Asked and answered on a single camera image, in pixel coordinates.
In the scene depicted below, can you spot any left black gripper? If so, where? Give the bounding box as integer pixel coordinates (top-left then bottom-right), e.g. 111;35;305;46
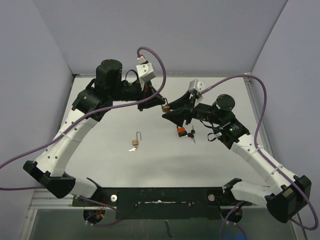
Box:
109;77;165;112

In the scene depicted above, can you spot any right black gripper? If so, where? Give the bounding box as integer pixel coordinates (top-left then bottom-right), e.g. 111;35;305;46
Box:
162;90;223;126

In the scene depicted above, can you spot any brass padlock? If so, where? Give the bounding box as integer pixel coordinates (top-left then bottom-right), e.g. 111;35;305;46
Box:
161;98;171;113
132;131;142;147

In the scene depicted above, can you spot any orange black padlock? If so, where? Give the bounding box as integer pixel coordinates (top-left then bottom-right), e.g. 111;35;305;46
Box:
176;126;188;138

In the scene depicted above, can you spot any black headed key bunch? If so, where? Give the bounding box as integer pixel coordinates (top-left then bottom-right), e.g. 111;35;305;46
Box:
187;126;196;143

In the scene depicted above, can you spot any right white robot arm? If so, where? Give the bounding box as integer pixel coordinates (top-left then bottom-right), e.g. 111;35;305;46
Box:
162;93;312;223

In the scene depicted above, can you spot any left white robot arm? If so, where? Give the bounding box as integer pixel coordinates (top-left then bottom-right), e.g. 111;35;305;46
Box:
23;55;165;206

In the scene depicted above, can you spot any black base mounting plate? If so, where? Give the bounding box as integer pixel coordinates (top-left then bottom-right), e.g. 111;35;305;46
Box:
70;186;247;227

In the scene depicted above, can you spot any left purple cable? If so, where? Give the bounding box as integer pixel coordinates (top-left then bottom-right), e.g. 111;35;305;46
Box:
0;46;167;191

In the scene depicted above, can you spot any purple cable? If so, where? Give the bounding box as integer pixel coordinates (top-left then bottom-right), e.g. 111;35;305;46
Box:
0;46;167;191
199;74;317;240

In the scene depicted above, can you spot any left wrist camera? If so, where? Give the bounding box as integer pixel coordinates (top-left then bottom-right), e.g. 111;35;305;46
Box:
136;62;156;84

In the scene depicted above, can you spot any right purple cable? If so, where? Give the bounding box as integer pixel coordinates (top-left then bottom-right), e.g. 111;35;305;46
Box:
199;74;317;240

